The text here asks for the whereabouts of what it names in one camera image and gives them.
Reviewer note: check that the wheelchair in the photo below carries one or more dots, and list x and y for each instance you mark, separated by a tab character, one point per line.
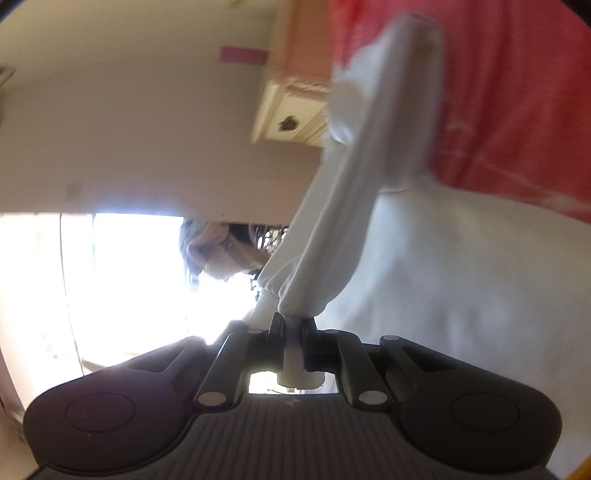
222	250

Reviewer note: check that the cream two-drawer nightstand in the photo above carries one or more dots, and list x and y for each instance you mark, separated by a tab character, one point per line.
297	77

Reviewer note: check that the pink floral bed blanket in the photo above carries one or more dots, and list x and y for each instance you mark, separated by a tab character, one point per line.
516	117

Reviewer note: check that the pink cup on nightstand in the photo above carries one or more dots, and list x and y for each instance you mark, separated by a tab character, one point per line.
243	56

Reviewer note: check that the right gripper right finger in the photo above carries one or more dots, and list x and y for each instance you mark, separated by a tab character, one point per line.
344	355

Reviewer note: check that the white sweatshirt orange bear outline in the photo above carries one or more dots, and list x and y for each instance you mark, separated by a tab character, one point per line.
378	246

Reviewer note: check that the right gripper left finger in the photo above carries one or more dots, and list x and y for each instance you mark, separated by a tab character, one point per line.
242	350

